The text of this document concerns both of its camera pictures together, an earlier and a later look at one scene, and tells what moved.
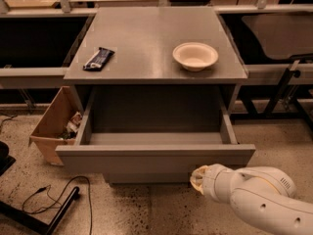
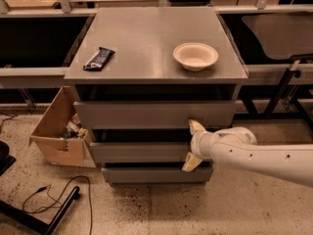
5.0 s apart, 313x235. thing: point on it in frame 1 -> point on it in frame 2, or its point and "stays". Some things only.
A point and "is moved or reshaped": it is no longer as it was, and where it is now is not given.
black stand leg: (32, 222) stays
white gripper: (208, 179) -> (197, 144)
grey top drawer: (156, 125) is moved or reshaped
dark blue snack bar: (98, 62) stays
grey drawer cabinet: (144, 118) stays
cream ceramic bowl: (195, 56) stays
